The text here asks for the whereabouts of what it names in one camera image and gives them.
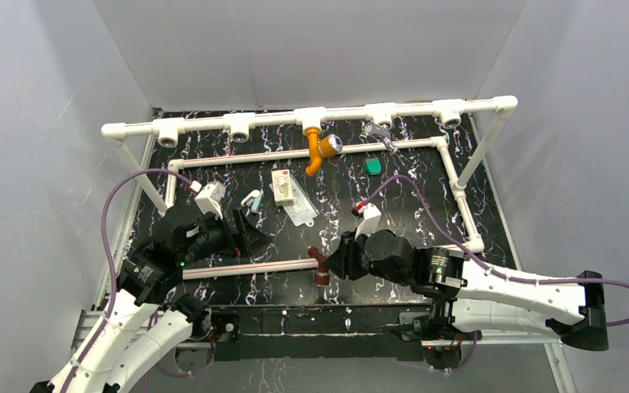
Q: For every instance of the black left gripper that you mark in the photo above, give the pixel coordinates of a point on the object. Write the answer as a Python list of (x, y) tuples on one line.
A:
[(238, 232)]

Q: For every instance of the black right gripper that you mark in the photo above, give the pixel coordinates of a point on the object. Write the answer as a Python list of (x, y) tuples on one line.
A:
[(342, 261)]

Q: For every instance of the dark red water faucet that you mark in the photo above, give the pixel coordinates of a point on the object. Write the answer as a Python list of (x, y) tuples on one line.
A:
[(322, 274)]

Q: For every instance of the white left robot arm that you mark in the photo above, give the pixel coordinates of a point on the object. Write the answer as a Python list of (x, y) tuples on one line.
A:
[(111, 358)]

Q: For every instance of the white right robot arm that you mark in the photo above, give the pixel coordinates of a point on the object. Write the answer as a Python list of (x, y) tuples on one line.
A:
[(470, 297)]

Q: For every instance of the orange water faucet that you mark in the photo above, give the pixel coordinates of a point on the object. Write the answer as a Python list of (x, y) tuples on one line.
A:
[(320, 149)]

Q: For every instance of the chrome water faucet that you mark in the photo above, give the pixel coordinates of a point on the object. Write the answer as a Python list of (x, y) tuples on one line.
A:
[(380, 133)]

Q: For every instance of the white blue stapler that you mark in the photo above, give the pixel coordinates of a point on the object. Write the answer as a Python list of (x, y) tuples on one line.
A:
[(252, 201)]

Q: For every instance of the white plastic package card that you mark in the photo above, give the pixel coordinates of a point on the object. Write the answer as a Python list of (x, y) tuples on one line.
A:
[(302, 211)]

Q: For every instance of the cream cardboard box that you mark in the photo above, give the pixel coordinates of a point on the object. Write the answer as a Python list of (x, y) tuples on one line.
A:
[(282, 187)]

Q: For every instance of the green square tape measure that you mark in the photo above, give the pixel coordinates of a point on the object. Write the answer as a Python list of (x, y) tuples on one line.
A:
[(373, 166)]

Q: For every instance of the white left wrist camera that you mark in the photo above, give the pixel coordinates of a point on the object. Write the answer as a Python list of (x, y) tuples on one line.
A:
[(209, 197)]

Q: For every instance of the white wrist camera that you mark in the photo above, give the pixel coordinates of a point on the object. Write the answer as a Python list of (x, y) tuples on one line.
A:
[(369, 216), (209, 197)]

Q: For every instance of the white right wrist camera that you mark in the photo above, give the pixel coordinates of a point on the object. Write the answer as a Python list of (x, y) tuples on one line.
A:
[(369, 216)]

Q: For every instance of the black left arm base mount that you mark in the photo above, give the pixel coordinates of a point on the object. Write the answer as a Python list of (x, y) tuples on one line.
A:
[(215, 337)]

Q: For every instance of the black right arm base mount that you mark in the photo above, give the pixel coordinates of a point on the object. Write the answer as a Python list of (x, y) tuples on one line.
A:
[(445, 348)]

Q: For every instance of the white pipe frame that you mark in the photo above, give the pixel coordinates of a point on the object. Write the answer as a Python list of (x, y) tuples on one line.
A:
[(239, 125)]

